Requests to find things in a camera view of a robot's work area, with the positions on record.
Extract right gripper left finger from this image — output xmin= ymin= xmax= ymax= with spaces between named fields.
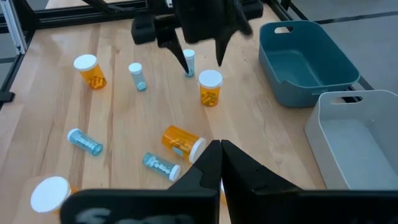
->
xmin=60 ymin=139 xmax=222 ymax=224

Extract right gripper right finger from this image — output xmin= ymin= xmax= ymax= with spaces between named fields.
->
xmin=221 ymin=139 xmax=398 ymax=224

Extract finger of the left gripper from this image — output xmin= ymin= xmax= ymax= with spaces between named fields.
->
xmin=215 ymin=6 xmax=253 ymax=67
xmin=154 ymin=15 xmax=190 ymax=75

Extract blue pill bottle white cap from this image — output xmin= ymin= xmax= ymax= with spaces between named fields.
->
xmin=142 ymin=152 xmax=182 ymax=182
xmin=67 ymin=128 xmax=104 ymax=157
xmin=182 ymin=49 xmax=196 ymax=78
xmin=128 ymin=62 xmax=148 ymax=92

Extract orange pill bottle white cap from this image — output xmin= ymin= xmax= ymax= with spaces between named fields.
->
xmin=198 ymin=69 xmax=224 ymax=108
xmin=30 ymin=175 xmax=80 ymax=215
xmin=73 ymin=54 xmax=108 ymax=90
xmin=161 ymin=124 xmax=207 ymax=164

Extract teal plastic bin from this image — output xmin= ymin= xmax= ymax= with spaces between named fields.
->
xmin=258 ymin=20 xmax=361 ymax=109

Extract white plastic bin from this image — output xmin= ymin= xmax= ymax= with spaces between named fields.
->
xmin=304 ymin=89 xmax=398 ymax=191

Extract silver aluminium rig post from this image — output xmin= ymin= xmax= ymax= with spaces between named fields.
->
xmin=0 ymin=0 xmax=28 ymax=55

